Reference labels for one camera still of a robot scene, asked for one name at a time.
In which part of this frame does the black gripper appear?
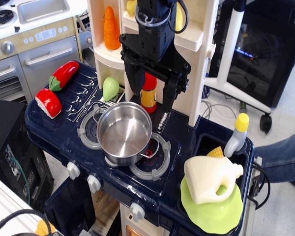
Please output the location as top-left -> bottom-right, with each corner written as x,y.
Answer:
119,23 -> 190,113

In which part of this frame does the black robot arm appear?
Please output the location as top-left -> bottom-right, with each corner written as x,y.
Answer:
119,0 -> 191,112

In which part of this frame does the stainless steel pot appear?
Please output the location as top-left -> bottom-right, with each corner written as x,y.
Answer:
95,102 -> 153,166

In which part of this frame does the red white sushi piece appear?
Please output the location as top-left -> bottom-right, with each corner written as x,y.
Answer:
35,88 -> 62,119

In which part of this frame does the red yellow toy bottle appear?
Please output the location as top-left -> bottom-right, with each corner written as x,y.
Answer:
140,72 -> 157,114

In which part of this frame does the green toy pear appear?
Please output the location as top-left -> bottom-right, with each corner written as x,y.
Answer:
103,76 -> 119,101

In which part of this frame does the orange toy carrot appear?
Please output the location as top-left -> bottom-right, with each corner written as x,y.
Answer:
104,6 -> 120,50

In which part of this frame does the white rolling stand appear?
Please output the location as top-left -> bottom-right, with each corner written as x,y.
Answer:
205,0 -> 272,133

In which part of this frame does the yellow toy banana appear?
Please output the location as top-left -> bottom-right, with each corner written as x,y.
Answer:
176,2 -> 184,31

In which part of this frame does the yellow toy on shelf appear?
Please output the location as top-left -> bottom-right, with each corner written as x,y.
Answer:
126,0 -> 137,16

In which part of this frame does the red toy eggplant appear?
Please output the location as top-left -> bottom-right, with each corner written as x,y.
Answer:
49,60 -> 80,91

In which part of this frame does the yellow toy corn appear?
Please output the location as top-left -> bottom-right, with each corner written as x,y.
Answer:
207,146 -> 224,157

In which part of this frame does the grey faucet with yellow cap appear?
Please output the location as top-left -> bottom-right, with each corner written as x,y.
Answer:
224,113 -> 249,158

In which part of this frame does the cream toy milk jug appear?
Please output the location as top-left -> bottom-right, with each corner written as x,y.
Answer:
184,155 -> 243,205

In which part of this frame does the middle grey stove knob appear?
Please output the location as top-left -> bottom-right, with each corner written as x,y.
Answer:
87,175 -> 101,194

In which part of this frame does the grey stove knob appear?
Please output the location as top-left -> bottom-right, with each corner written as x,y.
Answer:
66,162 -> 81,180
87,175 -> 101,194
130,203 -> 145,223

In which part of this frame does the left grey stove knob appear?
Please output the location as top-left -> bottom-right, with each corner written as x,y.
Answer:
66,162 -> 81,180

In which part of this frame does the black cabinet with glass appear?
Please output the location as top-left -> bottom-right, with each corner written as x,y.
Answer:
208,0 -> 295,108

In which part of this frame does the navy toy kitchen stove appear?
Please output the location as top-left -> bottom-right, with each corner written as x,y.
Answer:
24,60 -> 256,236

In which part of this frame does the right grey stove knob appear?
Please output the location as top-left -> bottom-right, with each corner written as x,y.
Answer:
130,203 -> 145,223

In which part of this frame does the wooden grey toy kitchen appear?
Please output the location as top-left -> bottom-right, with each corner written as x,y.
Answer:
0,0 -> 88,102

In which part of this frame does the lime green plate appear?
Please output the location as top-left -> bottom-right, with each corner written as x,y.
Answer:
180,178 -> 243,235

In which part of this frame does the blue jeans leg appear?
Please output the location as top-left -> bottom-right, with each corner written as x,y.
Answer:
255,134 -> 295,183

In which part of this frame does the black computer case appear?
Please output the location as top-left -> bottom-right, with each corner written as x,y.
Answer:
0,100 -> 54,212

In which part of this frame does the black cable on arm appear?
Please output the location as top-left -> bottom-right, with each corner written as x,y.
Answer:
168,0 -> 189,34

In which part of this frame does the grey left burner ring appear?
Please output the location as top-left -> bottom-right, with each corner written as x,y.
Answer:
77,104 -> 110,150

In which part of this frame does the grey burner ring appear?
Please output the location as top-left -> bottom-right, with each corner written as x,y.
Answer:
77,104 -> 110,150
129,132 -> 172,181

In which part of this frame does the grey right burner ring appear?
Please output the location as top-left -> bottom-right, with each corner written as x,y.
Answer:
129,132 -> 172,181

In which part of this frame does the black braided cable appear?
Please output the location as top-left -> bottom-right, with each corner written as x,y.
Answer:
0,208 -> 54,236

